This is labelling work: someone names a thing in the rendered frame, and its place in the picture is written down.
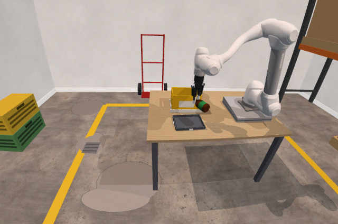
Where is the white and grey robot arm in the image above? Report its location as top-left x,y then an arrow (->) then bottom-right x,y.
194,18 -> 299,116

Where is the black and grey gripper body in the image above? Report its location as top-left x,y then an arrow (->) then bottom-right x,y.
194,75 -> 204,88

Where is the brown bottle with green label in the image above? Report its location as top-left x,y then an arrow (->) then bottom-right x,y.
195,99 -> 210,113

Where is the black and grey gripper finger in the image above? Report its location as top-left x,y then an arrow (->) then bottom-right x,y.
191,84 -> 199,104
196,83 -> 205,100

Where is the yellow box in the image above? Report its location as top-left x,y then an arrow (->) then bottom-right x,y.
171,87 -> 198,109

